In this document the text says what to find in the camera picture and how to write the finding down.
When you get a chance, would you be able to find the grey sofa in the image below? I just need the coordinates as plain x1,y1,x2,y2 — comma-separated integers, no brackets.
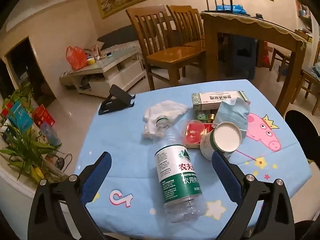
97,25,140,53

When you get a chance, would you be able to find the white paper cup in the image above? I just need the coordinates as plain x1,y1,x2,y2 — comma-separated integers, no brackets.
200,122,243,161

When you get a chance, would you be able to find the blue cartoon tablecloth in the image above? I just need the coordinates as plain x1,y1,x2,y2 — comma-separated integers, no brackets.
79,79,312,238

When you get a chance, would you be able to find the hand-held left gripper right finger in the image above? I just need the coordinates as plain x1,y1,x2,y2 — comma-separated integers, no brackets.
211,151,295,240

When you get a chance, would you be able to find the clear cup with red lid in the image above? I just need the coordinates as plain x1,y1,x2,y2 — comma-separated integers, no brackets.
180,119,209,149

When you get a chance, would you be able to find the orange plastic bag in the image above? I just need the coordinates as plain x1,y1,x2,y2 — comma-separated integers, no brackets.
66,46,88,70

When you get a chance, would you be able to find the small wooden chair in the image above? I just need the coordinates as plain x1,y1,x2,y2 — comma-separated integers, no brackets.
290,67,320,115
269,47,292,82

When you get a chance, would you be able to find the blue plastic bag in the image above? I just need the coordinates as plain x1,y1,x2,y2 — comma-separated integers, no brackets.
216,4,248,14

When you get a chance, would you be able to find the green and white medicine box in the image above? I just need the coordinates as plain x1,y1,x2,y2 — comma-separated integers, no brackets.
192,91,251,111

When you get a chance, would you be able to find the green leafy potted plant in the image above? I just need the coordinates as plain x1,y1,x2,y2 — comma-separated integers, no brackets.
10,82,34,110

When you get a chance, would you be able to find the white coffee table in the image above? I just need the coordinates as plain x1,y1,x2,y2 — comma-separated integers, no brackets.
59,47,147,98

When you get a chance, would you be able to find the black phone stand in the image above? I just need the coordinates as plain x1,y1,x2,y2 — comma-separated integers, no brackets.
98,84,137,115

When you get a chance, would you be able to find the crumpled white tissue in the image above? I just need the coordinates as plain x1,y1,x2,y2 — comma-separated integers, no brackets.
142,100,189,140

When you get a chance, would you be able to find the black router with antennas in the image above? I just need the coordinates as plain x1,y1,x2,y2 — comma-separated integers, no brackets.
205,0,234,12

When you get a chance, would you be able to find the green bamboo plant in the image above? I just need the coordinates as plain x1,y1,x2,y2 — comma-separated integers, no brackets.
0,125,63,180

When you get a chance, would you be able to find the blue face mask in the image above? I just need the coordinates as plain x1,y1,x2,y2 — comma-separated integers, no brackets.
212,98,250,132

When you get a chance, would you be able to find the cream lace table cover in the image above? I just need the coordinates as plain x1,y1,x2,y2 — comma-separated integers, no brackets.
201,12,308,45

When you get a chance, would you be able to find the clear plastic bottle green label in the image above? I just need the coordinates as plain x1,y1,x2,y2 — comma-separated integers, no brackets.
154,115,204,224

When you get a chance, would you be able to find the teal cardboard box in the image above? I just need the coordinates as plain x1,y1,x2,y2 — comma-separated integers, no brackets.
6,101,34,130

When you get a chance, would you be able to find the wooden slat-back chair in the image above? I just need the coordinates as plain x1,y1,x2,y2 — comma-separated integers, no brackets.
166,4,207,48
126,5,207,90

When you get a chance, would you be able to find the wall shelf with items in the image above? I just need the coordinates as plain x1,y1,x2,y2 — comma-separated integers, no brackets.
295,0,313,30

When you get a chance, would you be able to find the red bag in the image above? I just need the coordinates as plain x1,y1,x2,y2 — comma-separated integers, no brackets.
260,42,272,68

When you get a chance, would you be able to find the red cardboard box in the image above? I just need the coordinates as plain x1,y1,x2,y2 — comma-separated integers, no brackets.
32,104,55,128

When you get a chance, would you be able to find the wooden dining table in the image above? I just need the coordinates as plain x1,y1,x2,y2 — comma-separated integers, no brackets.
201,12,307,115

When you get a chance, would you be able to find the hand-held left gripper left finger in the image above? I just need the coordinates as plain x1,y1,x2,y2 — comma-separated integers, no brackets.
27,151,112,240

